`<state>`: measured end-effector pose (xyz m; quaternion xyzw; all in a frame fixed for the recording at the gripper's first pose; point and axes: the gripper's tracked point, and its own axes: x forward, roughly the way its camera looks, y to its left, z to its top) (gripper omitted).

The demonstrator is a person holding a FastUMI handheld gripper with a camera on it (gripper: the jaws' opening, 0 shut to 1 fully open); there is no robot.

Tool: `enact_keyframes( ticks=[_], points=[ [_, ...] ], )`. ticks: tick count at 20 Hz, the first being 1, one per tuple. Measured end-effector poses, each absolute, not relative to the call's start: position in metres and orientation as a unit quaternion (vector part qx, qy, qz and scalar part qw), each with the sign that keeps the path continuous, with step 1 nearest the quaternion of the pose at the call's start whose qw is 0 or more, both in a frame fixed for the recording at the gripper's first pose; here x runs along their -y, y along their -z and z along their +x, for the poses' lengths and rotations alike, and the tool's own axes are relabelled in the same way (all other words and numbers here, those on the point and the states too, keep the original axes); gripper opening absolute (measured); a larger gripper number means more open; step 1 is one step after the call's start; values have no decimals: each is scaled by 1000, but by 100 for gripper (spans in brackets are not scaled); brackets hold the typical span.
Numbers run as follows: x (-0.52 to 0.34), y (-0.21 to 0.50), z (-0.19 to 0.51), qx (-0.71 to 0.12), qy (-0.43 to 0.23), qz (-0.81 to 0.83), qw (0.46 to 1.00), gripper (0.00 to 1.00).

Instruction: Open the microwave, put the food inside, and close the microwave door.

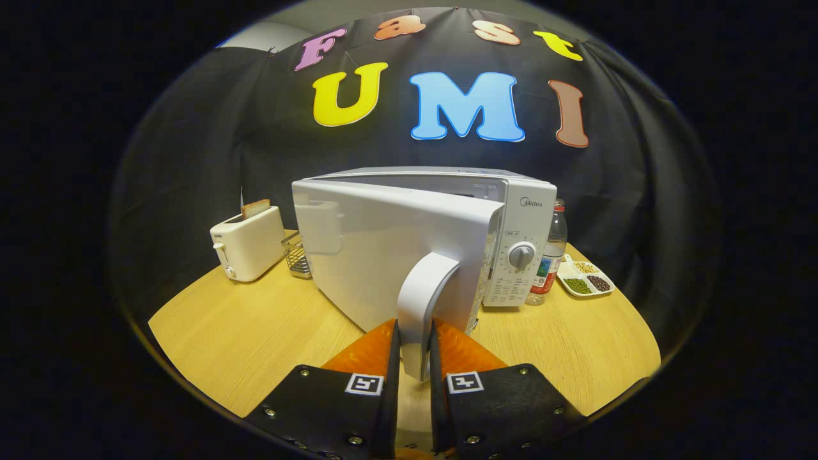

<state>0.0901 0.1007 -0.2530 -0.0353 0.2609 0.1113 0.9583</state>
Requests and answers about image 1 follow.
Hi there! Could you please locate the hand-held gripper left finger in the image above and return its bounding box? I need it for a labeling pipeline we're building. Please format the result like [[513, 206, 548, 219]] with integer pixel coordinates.
[[245, 318, 401, 460]]

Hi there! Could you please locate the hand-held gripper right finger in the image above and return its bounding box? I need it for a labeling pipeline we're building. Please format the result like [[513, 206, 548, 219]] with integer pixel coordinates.
[[428, 318, 589, 460]]

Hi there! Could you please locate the white microwave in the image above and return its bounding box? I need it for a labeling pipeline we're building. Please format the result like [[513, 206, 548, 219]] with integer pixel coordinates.
[[291, 167, 558, 383]]

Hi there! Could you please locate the white divided bean dish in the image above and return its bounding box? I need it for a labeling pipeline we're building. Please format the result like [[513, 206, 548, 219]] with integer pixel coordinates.
[[557, 254, 616, 298]]

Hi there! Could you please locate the clear plastic water bottle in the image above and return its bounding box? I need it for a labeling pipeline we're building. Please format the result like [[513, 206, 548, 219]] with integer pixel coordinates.
[[525, 199, 569, 306]]

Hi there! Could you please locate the cream toaster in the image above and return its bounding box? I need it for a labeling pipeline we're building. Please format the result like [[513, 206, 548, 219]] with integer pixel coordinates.
[[210, 204, 286, 282]]

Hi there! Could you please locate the wire mesh basket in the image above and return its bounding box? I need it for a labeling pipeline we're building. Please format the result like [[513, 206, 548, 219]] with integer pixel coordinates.
[[281, 231, 313, 280]]

